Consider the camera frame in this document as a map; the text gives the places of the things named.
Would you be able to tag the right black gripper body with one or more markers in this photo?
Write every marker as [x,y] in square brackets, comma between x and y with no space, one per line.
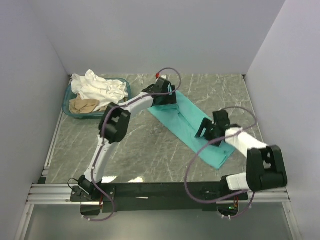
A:
[210,132]

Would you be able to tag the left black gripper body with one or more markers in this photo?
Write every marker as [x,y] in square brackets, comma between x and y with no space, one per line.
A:
[168,99]

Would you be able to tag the teal t shirt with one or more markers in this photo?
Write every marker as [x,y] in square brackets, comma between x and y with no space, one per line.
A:
[183,119]

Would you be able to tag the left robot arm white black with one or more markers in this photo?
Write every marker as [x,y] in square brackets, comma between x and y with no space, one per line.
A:
[113,128]

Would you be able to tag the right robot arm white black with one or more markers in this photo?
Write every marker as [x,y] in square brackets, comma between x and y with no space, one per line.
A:
[265,167]

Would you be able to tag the white t shirt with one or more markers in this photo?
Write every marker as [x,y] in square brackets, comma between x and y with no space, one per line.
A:
[90,86]

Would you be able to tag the beige t shirt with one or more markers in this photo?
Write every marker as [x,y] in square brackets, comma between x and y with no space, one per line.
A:
[85,106]

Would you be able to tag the aluminium frame rail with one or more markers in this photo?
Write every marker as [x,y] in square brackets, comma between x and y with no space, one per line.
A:
[149,153]

